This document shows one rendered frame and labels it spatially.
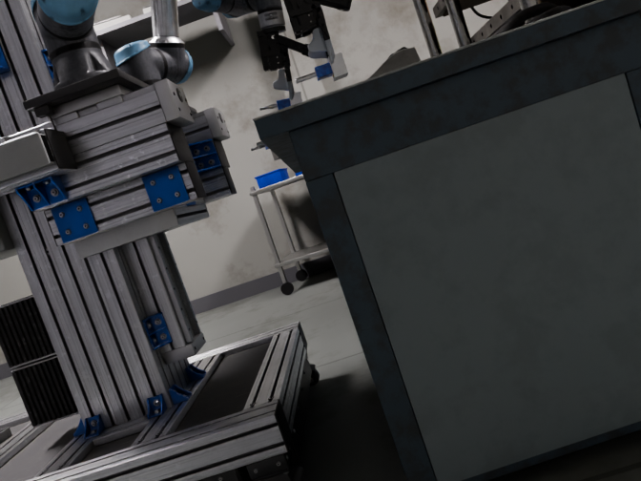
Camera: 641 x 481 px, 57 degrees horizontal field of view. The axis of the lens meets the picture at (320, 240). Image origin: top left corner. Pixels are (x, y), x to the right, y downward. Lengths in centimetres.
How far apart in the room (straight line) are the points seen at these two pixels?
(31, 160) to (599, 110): 109
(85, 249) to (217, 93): 339
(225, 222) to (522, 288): 389
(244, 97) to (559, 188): 391
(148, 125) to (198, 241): 352
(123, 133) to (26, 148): 20
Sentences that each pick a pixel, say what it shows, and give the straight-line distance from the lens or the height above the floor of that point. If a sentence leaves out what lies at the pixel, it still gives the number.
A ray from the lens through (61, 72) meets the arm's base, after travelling 148.
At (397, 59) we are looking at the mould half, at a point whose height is 91.
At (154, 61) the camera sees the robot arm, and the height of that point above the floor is 119.
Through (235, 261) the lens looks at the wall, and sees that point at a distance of 483.
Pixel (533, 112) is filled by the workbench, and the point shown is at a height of 66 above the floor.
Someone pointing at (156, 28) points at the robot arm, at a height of 131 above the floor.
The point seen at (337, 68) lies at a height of 92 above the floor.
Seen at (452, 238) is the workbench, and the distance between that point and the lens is 105.
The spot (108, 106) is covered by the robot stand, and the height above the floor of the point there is 98.
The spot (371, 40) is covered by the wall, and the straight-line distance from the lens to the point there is 485.
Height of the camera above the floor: 66
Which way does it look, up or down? 5 degrees down
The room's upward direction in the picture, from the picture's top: 19 degrees counter-clockwise
